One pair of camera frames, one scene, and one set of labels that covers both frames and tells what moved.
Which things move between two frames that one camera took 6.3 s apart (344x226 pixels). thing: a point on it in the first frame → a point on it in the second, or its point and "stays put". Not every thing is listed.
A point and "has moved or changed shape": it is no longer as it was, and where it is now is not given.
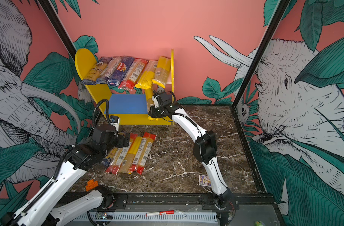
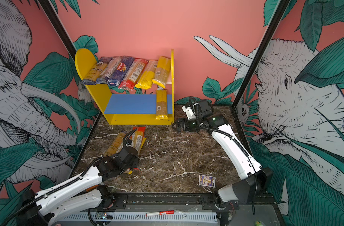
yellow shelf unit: [130, 108] stays put
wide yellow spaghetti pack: [163, 71] stays put
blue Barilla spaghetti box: [120, 70] stays put
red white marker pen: [154, 213] stays put
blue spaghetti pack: [109, 70] stays put
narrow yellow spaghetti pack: [145, 81] stays put
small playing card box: [204, 180] stays put
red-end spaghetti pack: [144, 146] → [138, 137]
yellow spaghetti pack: [149, 92] has moved or changed shape
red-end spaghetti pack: [133, 74] stays put
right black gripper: [153, 108] → [180, 121]
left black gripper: [121, 137] → [136, 161]
